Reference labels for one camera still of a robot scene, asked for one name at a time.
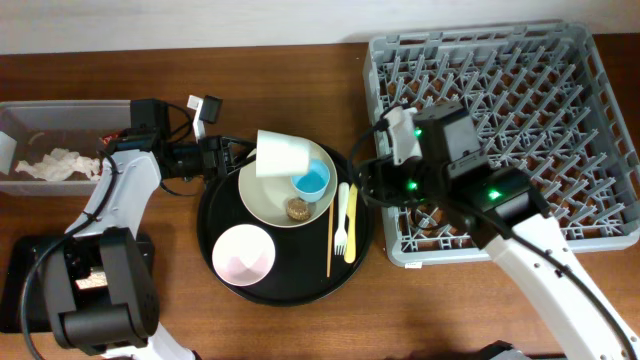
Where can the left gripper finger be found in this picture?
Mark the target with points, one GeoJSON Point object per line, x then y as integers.
{"type": "Point", "coordinates": [240, 161]}
{"type": "Point", "coordinates": [239, 141]}

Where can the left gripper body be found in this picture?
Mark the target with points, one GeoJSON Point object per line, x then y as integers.
{"type": "Point", "coordinates": [214, 155]}

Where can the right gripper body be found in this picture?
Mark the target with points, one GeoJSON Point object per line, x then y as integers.
{"type": "Point", "coordinates": [373, 182]}

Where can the white cup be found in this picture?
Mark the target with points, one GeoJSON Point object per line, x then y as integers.
{"type": "Point", "coordinates": [281, 155]}

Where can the pink bowl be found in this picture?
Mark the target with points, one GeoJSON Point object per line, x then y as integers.
{"type": "Point", "coordinates": [243, 255]}

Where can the large white tissue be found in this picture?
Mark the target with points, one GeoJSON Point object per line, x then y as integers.
{"type": "Point", "coordinates": [60, 164]}

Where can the rice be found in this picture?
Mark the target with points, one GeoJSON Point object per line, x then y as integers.
{"type": "Point", "coordinates": [97, 278]}

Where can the red candy wrapper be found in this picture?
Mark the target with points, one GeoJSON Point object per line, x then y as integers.
{"type": "Point", "coordinates": [111, 137]}

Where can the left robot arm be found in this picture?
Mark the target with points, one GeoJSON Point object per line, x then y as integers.
{"type": "Point", "coordinates": [104, 235]}

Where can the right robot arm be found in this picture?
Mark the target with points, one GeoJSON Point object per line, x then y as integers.
{"type": "Point", "coordinates": [437, 159]}

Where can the grey dishwasher rack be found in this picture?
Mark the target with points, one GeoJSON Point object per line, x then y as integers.
{"type": "Point", "coordinates": [541, 101]}

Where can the beige plate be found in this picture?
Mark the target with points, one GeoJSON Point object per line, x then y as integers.
{"type": "Point", "coordinates": [267, 198]}

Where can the wooden chopstick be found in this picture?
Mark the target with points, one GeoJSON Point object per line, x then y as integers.
{"type": "Point", "coordinates": [330, 238]}

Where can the white plastic fork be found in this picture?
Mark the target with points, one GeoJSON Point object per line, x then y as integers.
{"type": "Point", "coordinates": [340, 236]}

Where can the blue cup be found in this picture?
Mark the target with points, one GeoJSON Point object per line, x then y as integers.
{"type": "Point", "coordinates": [312, 186]}

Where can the brown cookie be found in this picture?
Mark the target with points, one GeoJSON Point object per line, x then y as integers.
{"type": "Point", "coordinates": [298, 209]}

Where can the yellow plastic knife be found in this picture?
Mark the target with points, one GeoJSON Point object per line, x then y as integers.
{"type": "Point", "coordinates": [350, 253]}

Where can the round black serving tray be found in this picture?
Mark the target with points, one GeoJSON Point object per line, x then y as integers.
{"type": "Point", "coordinates": [298, 275]}

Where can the clear plastic bin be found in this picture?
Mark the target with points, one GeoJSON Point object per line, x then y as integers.
{"type": "Point", "coordinates": [41, 126]}

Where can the white label on bin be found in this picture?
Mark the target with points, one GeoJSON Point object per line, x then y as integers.
{"type": "Point", "coordinates": [8, 146]}

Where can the black rectangular tray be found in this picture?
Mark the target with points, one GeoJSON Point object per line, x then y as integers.
{"type": "Point", "coordinates": [24, 253]}

